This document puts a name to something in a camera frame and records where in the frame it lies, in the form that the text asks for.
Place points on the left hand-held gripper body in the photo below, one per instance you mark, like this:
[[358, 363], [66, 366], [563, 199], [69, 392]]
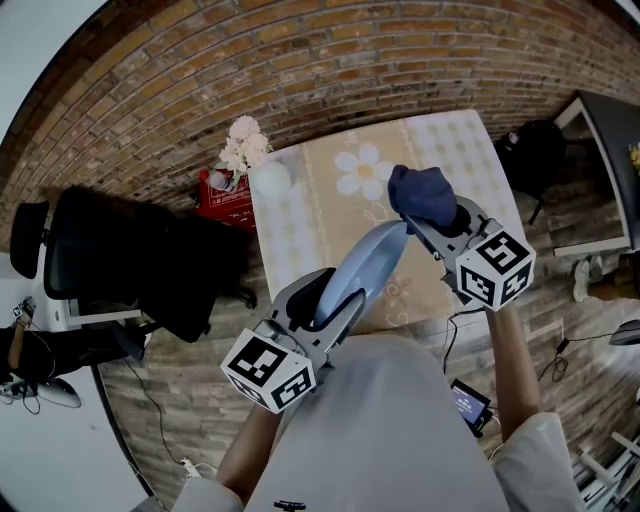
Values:
[[265, 365]]

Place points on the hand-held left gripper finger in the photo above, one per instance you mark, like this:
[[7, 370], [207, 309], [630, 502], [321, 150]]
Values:
[[295, 300], [345, 315]]

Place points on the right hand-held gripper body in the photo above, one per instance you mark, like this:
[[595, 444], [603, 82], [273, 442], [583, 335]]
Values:
[[495, 270]]

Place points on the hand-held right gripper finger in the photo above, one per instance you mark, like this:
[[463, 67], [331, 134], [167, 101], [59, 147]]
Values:
[[435, 240], [470, 212]]

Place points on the dark blue cloth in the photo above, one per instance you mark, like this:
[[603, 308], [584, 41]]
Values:
[[420, 195]]

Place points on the big blue plate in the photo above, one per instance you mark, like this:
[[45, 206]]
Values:
[[365, 260]]

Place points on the person's left forearm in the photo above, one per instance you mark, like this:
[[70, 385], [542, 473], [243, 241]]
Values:
[[250, 450]]

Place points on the person's right forearm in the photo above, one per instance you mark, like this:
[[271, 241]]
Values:
[[515, 370]]

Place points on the white shoe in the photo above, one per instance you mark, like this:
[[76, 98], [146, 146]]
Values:
[[581, 280]]

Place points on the table with floral tablecloth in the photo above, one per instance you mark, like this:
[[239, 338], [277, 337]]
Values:
[[325, 200]]

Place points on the red fire equipment box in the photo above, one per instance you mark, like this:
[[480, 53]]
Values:
[[225, 210]]

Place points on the person's white shirt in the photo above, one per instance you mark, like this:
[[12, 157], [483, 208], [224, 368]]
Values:
[[380, 425]]

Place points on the white vase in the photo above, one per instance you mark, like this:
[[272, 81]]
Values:
[[272, 177]]

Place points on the white power strip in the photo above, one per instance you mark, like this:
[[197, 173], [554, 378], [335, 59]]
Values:
[[191, 467]]

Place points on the black screen device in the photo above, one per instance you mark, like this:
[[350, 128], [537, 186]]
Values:
[[470, 402]]

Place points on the clear plastic water bottle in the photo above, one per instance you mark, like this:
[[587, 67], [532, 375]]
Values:
[[220, 180]]

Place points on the white artificial flowers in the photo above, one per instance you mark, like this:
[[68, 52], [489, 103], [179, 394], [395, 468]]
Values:
[[245, 145]]

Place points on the black top white desk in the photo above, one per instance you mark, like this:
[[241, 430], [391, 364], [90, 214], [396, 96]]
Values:
[[615, 130]]

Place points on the yellow flowers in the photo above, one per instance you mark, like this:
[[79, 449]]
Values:
[[635, 157]]

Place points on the black office chair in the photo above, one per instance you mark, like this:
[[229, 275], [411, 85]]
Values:
[[90, 240]]

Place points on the white metal rack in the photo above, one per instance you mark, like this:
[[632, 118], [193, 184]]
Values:
[[615, 475]]

